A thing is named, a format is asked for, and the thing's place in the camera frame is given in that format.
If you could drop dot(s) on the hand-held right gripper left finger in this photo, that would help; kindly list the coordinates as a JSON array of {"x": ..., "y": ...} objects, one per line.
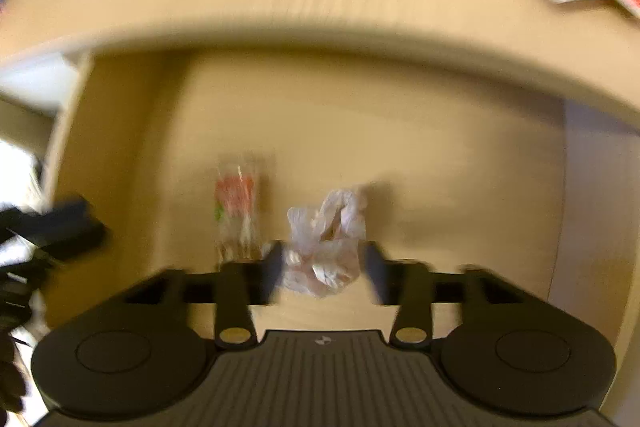
[{"x": 272, "y": 272}]

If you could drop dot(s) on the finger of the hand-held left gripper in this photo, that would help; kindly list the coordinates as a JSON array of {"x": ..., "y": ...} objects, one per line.
[{"x": 70, "y": 227}]

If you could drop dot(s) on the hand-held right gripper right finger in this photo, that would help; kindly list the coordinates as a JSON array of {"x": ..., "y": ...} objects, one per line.
[{"x": 377, "y": 272}]

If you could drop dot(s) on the clear packet with red print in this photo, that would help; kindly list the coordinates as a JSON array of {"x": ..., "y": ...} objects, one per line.
[{"x": 235, "y": 197}]

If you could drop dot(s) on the wide white drawer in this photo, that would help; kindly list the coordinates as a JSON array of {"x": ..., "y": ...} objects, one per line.
[{"x": 400, "y": 157}]

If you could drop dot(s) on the narrow white drawer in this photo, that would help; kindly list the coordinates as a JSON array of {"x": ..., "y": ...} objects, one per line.
[{"x": 30, "y": 82}]

